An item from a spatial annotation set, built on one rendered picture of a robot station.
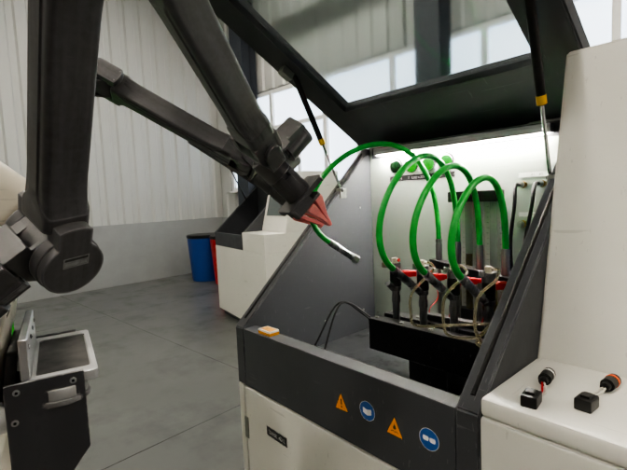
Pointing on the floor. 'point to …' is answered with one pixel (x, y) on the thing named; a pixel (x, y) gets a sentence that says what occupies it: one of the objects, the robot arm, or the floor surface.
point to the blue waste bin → (201, 256)
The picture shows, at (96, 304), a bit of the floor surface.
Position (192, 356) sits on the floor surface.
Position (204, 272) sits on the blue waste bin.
